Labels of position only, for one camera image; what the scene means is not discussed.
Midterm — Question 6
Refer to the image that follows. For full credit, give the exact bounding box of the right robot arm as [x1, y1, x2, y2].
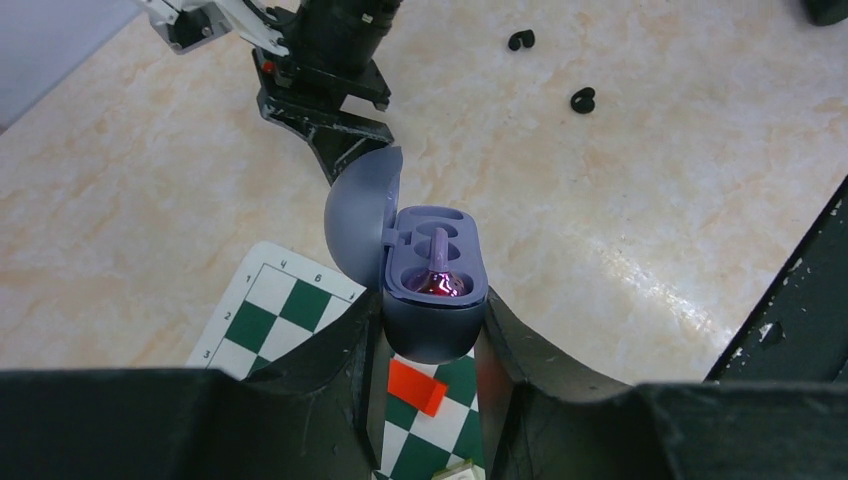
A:
[247, 1, 847, 479]

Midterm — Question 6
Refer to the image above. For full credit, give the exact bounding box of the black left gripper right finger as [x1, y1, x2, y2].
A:
[474, 292, 847, 479]

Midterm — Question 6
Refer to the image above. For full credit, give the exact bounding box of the black earbud lower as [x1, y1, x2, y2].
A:
[570, 87, 596, 115]

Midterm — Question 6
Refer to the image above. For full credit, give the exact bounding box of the black earbud upper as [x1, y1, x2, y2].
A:
[507, 29, 536, 51]

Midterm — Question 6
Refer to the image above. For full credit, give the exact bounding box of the green white chess mat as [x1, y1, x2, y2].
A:
[187, 241, 485, 479]

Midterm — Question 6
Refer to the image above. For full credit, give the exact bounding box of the black earbud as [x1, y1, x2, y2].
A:
[570, 87, 596, 115]
[507, 29, 536, 51]

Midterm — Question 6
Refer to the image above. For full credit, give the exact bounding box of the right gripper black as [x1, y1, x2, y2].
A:
[252, 49, 395, 185]

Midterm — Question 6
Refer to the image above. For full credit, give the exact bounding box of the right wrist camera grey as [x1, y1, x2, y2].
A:
[134, 0, 289, 56]

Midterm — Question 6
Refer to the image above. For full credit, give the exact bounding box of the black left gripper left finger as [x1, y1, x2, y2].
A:
[1, 291, 389, 479]

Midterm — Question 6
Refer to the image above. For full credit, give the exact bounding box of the purple earbud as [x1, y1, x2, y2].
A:
[404, 227, 468, 297]

